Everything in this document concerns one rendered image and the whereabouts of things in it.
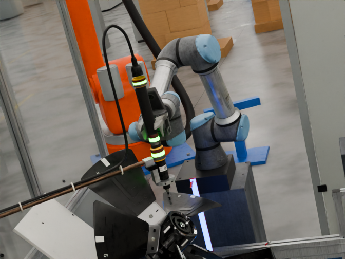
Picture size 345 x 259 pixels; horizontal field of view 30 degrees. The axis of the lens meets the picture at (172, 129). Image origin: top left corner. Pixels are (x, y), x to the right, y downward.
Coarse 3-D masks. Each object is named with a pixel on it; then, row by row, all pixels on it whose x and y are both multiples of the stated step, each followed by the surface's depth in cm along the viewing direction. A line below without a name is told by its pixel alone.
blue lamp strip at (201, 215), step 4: (196, 184) 252; (192, 188) 253; (196, 188) 252; (196, 192) 253; (200, 216) 256; (200, 220) 257; (204, 220) 257; (204, 224) 257; (204, 228) 258; (204, 232) 258; (204, 236) 259; (208, 236) 259; (208, 240) 259; (208, 244) 260; (208, 248) 261
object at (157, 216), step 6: (156, 204) 214; (144, 210) 214; (150, 210) 214; (156, 210) 214; (162, 210) 214; (138, 216) 213; (144, 216) 213; (156, 216) 213; (162, 216) 213; (150, 222) 212; (156, 222) 213
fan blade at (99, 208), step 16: (96, 208) 187; (112, 208) 192; (96, 224) 185; (112, 224) 190; (128, 224) 194; (144, 224) 200; (112, 240) 188; (128, 240) 194; (144, 240) 200; (112, 256) 188; (128, 256) 194
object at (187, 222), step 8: (168, 216) 207; (176, 216) 210; (184, 216) 213; (160, 224) 208; (168, 224) 205; (176, 224) 206; (184, 224) 211; (192, 224) 212; (160, 232) 207; (168, 232) 204; (176, 232) 203; (184, 232) 206; (192, 232) 210; (160, 240) 206; (168, 240) 205; (176, 240) 204; (184, 240) 205; (192, 240) 207; (160, 248) 208; (168, 248) 206; (184, 248) 208; (152, 256) 207; (160, 256) 207; (168, 256) 209
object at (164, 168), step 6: (132, 60) 202; (132, 66) 203; (138, 66) 202; (132, 72) 202; (138, 72) 202; (156, 162) 212; (162, 162) 211; (162, 168) 212; (162, 174) 213; (168, 186) 215
